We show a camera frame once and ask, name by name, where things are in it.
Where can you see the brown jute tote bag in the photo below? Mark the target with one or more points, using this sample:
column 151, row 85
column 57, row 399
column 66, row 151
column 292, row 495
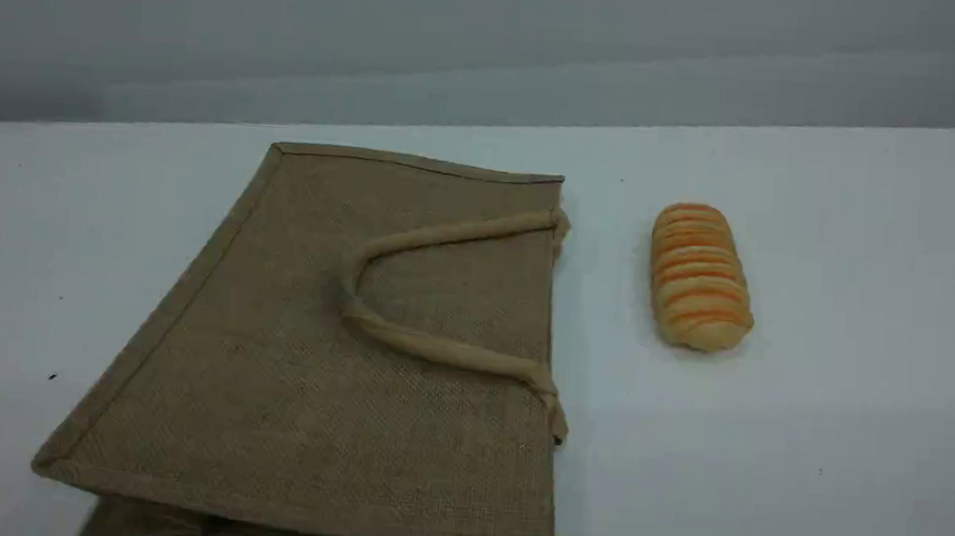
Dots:
column 314, row 357

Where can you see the long striped orange bread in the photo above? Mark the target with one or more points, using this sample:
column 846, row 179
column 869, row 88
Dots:
column 700, row 282

